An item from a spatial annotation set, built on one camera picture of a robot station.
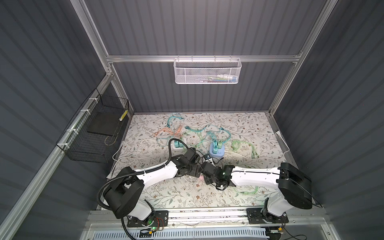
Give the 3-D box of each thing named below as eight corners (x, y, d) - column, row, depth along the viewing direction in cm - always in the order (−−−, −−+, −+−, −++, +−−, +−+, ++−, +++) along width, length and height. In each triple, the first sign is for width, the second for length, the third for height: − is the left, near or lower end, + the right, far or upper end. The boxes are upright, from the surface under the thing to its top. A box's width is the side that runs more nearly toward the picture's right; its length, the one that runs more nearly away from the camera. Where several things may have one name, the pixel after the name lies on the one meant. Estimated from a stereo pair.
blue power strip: (209, 157, 97) (210, 152, 91) (208, 148, 102) (209, 142, 96) (224, 157, 97) (226, 152, 91) (223, 148, 102) (224, 142, 96)
